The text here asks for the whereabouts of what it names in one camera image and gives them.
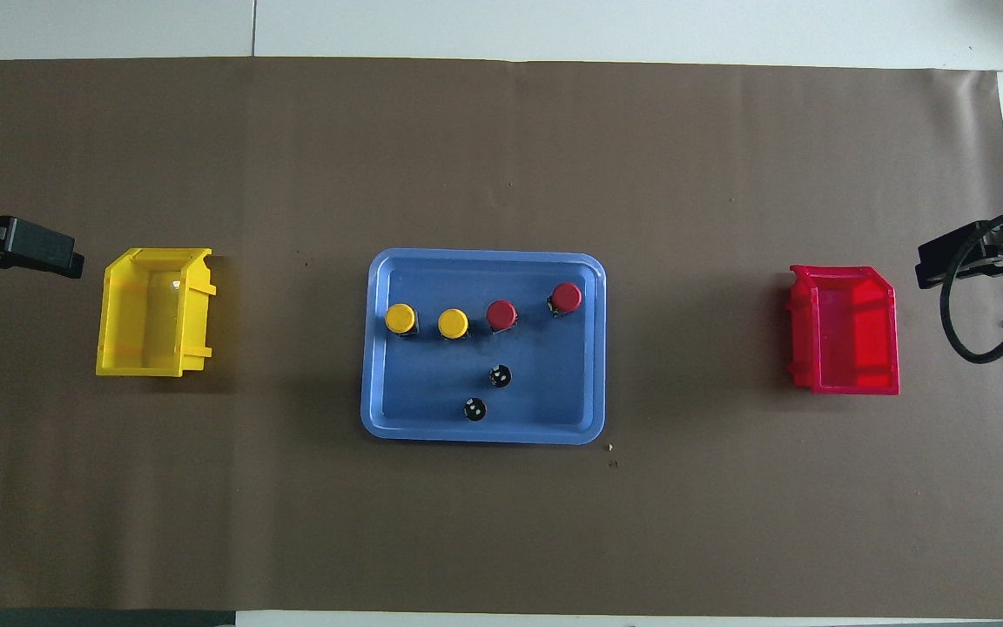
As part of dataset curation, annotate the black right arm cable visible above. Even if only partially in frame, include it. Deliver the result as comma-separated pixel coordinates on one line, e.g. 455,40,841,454
939,209,1003,365

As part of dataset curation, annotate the yellow plastic storage bin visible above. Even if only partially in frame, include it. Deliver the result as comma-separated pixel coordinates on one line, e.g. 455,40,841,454
96,247,218,378

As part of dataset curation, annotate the brown paper table mat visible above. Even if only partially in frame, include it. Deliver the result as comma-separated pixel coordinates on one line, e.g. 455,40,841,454
0,57,1003,619

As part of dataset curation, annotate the blue plastic tray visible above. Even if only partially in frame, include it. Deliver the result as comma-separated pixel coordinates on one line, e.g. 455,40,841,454
360,248,608,446

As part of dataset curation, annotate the red plastic storage bin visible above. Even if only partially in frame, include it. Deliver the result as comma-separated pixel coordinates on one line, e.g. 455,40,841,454
785,265,901,396

